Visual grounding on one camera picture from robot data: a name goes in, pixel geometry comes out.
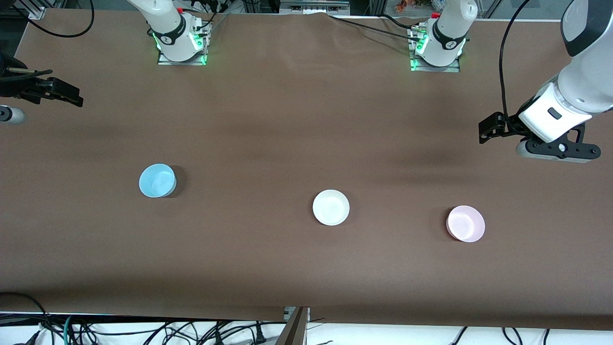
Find brown table cover sheet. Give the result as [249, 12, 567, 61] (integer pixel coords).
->
[0, 8, 613, 331]

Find tangled black floor cables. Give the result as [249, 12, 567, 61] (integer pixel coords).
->
[0, 291, 288, 345]

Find colourful background objects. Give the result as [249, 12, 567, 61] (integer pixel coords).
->
[394, 0, 447, 14]

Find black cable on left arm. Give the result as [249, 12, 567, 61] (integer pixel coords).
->
[499, 0, 533, 138]

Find white plastic bowl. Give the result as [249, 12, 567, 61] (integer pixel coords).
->
[312, 189, 351, 227]

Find long black looped cable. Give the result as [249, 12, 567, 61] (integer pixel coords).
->
[11, 0, 95, 38]

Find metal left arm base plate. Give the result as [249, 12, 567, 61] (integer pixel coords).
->
[410, 28, 461, 73]

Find short black cable ends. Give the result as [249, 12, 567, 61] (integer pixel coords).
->
[448, 326, 551, 345]

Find pink plastic bowl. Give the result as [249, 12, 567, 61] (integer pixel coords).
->
[446, 205, 486, 243]

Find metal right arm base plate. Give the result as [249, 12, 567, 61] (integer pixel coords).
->
[157, 23, 212, 66]

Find grey table frame post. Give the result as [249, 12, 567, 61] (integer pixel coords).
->
[274, 306, 311, 345]

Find aluminium frame profile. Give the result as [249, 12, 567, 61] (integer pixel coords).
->
[279, 0, 351, 16]

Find light blue plastic bowl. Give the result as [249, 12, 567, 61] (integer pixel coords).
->
[138, 163, 177, 198]

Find black cable to arm base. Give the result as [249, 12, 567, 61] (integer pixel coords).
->
[329, 14, 428, 41]

